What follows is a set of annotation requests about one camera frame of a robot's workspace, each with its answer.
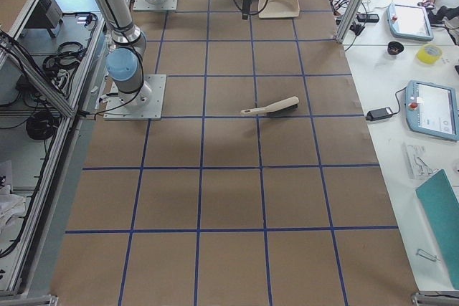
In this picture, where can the beige plastic dustpan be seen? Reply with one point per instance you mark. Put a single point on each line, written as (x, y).
(278, 9)

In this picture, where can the beige hand brush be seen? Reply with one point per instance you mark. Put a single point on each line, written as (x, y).
(276, 108)

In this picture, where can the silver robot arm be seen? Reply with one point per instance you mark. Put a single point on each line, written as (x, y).
(125, 63)

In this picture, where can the blue teach pendant far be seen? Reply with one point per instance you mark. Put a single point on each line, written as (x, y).
(409, 22)

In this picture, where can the blue teach pendant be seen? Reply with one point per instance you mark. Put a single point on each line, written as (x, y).
(409, 22)
(432, 110)

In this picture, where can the yellow tape roll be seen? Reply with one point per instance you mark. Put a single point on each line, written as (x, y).
(429, 53)

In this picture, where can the black power adapter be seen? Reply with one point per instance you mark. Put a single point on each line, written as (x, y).
(379, 114)

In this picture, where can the blue teach pendant near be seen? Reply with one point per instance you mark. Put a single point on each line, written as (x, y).
(432, 110)

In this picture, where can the teal folder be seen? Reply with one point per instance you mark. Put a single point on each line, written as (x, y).
(441, 209)

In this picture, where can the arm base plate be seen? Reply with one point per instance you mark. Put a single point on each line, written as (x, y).
(155, 5)
(148, 104)

